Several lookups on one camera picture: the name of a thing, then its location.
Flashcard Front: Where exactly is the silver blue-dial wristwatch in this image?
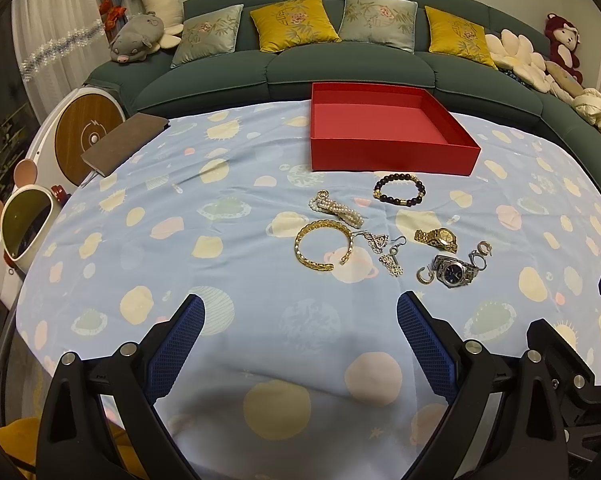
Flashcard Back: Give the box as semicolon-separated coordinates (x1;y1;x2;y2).
429;255;479;288

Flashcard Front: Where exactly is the silver drop earring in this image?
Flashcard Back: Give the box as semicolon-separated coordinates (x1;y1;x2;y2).
379;236;407;278

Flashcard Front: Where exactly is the gold wristwatch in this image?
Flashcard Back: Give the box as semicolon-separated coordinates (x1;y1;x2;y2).
413;228;458;254

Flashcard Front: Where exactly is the gold chain bracelet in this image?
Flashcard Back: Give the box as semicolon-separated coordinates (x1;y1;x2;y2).
293;219;356;273

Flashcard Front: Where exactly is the black bead bracelet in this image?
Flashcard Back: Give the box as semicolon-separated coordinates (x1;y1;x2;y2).
372;172;427;207

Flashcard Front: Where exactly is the pearl bracelet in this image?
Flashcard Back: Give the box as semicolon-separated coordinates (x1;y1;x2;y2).
308;190;366;229

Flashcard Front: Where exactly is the light blue planet tablecloth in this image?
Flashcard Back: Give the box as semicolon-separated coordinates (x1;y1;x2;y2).
17;102;601;479

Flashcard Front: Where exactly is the cream knotted blanket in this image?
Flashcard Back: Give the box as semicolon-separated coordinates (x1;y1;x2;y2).
572;88;601;132

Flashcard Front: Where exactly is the beige round plush cushion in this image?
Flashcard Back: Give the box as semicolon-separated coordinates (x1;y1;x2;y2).
546;61;584;105

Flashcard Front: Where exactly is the white bear-ear mirror device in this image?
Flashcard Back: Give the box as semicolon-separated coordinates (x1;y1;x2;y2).
0;158;68;309

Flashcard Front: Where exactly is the red monkey plush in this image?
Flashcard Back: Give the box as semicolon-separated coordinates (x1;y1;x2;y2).
545;13;583;84

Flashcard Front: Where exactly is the cream flower cushion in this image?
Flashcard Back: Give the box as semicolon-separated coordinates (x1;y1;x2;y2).
485;29;553;93

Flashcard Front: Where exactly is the red shallow cardboard box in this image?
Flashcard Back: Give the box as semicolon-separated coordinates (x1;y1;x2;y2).
309;82;481;177

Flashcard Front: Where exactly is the right yellow embroidered cushion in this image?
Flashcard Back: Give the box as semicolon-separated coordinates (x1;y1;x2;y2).
424;6;497;70

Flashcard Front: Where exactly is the yellow embroidered cushion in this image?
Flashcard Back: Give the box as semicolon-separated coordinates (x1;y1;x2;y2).
424;6;497;70
250;0;342;53

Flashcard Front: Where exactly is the brown notebook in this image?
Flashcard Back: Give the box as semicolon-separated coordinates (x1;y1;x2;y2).
81;113;169;177

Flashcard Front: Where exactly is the white round wood-face appliance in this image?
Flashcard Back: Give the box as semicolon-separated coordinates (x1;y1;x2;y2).
25;87;126;193

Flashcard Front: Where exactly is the right grey-green embroidered cushion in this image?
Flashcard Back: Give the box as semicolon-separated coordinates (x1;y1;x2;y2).
339;0;419;53

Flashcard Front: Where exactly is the grey-green embroidered cushion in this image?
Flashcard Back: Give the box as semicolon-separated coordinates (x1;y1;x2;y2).
339;0;419;53
170;4;244;68

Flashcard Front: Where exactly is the dark green sectional sofa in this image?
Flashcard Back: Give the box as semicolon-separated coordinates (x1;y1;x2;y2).
83;0;601;196

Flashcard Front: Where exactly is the left yellow embroidered cushion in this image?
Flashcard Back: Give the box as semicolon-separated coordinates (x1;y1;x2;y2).
250;0;342;53

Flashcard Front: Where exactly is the white sheer curtain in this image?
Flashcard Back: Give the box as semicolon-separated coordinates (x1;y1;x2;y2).
11;0;108;122

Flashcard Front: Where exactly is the grey pig plush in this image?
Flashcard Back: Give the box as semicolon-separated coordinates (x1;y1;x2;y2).
110;13;164;64

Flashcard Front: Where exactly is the left grey-green embroidered cushion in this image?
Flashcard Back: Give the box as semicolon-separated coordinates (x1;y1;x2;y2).
170;4;244;68

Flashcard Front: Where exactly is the red bow curtain tie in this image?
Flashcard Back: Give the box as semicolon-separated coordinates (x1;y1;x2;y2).
99;0;126;32

